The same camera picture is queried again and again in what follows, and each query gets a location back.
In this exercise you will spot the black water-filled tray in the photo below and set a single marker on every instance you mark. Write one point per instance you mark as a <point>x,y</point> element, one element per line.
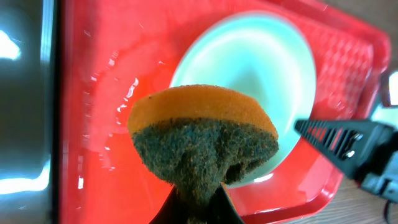
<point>28,44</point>

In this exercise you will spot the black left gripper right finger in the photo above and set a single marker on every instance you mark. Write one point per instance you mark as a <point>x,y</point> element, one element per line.
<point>356,147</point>

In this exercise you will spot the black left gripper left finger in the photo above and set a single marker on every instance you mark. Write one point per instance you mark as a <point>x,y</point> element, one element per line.
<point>220,210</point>

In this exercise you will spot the orange green sponge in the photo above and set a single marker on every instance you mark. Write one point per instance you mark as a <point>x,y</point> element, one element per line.
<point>198,137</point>

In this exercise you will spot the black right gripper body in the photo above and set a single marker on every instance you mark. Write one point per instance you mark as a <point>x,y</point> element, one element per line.
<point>382,177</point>

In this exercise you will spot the light blue plate back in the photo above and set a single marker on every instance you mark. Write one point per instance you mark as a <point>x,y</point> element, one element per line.
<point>264,56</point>

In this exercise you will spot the red plastic tray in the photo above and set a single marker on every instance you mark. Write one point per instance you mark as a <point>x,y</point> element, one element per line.
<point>119,51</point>

